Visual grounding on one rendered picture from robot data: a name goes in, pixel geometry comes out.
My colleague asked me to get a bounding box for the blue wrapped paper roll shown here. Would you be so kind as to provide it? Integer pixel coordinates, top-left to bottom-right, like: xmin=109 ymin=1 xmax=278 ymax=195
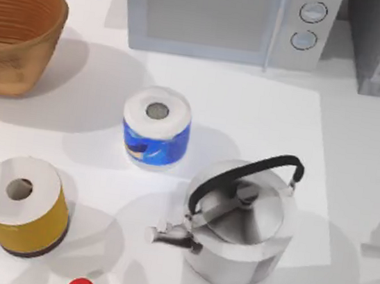
xmin=115 ymin=82 xmax=197 ymax=176

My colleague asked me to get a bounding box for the pale microwave oven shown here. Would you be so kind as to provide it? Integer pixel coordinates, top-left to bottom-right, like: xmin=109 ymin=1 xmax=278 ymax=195
xmin=114 ymin=0 xmax=345 ymax=78

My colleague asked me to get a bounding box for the round microwave knob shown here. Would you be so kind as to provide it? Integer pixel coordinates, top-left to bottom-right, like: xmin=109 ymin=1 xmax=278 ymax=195
xmin=297 ymin=0 xmax=329 ymax=27
xmin=288 ymin=27 xmax=320 ymax=53

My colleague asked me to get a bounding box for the yellow wrapped paper roll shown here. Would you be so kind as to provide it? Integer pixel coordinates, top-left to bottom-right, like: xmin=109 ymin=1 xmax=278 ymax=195
xmin=0 ymin=153 xmax=78 ymax=263

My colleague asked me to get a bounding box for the brown wicker basket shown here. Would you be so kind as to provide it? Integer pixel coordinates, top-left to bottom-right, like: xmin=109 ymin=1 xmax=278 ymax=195
xmin=0 ymin=0 xmax=72 ymax=105

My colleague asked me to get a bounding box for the silver kettle with black handle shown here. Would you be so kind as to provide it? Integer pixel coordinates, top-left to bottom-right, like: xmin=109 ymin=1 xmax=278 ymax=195
xmin=139 ymin=137 xmax=307 ymax=284

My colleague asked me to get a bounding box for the microwave door handle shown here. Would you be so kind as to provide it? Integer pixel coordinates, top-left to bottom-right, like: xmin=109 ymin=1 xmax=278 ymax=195
xmin=262 ymin=0 xmax=287 ymax=74

